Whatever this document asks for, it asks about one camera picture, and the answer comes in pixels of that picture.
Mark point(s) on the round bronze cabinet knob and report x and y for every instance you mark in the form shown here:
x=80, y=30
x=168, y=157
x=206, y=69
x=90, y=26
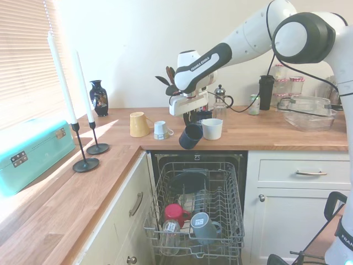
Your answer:
x=131, y=260

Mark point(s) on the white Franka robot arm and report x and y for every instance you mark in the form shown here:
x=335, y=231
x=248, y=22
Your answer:
x=248, y=41

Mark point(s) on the glass jar red-check lid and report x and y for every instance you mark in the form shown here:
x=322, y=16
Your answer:
x=282, y=88
x=281, y=71
x=297, y=85

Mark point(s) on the black shaker bottle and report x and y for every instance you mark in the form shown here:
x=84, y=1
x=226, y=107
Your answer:
x=266, y=94

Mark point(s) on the clear tumbler glass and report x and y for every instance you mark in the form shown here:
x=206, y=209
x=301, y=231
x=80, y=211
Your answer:
x=219, y=111

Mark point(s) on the red mug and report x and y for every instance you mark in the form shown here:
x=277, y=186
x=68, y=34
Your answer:
x=173, y=212

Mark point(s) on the small white patterned cup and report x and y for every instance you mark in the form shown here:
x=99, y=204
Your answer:
x=160, y=129

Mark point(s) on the black table clamp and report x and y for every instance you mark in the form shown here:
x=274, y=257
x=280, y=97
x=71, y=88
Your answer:
x=332, y=205

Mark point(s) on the built-in dishwasher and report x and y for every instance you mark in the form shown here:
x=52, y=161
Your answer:
x=198, y=157

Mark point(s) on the dark blue floral vase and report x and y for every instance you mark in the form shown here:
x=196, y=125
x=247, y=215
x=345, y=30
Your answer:
x=98, y=99

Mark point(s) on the cream window blind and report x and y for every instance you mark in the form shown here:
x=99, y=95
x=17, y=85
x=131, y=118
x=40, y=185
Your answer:
x=24, y=55

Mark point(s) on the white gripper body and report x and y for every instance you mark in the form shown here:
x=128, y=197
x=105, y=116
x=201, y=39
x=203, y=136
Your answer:
x=187, y=104

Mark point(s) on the tall white taper candle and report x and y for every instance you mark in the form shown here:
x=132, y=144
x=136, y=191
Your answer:
x=62, y=80

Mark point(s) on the plain white cup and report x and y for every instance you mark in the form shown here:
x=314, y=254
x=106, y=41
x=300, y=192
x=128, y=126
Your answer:
x=211, y=129

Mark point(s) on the black camera stand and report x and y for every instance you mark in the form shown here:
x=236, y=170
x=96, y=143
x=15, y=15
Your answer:
x=298, y=255

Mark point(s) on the navy printed mug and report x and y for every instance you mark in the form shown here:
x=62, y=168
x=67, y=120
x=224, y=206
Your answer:
x=205, y=114

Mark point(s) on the clear lidded plastic container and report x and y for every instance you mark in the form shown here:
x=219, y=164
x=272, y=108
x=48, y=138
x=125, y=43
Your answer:
x=309, y=116

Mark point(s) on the white green drink can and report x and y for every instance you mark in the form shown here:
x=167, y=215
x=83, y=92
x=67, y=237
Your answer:
x=254, y=106

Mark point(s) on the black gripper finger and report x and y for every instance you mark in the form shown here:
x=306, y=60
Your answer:
x=192, y=116
x=186, y=118

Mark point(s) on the short white taper candle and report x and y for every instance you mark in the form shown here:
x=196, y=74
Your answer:
x=84, y=88

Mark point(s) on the steel kettle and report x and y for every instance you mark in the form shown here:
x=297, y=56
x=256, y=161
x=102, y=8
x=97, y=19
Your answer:
x=329, y=87

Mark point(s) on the clear ribbed drinking glass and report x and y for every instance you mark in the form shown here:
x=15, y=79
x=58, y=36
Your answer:
x=169, y=237

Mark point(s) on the dark dinner plate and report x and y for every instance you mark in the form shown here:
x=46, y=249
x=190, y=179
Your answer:
x=187, y=182

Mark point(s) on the black candle holder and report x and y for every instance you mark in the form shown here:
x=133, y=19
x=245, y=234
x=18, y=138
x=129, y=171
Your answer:
x=98, y=149
x=85, y=165

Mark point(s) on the plain navy mug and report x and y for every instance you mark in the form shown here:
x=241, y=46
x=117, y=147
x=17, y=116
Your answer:
x=190, y=138

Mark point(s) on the grey mug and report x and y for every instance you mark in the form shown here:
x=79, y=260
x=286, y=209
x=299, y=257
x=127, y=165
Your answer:
x=202, y=229

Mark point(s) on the round metal cabinet knob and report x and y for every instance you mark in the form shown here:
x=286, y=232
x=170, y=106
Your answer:
x=261, y=197

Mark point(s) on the teal metal bread box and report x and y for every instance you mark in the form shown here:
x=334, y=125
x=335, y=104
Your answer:
x=33, y=154

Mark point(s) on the black leaf-shaped spatula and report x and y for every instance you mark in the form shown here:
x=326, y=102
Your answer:
x=162, y=80

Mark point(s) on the glass steel French press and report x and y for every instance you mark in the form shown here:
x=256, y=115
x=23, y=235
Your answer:
x=220, y=95

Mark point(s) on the yellow mug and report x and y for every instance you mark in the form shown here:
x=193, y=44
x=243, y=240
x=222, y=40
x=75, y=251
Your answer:
x=138, y=124

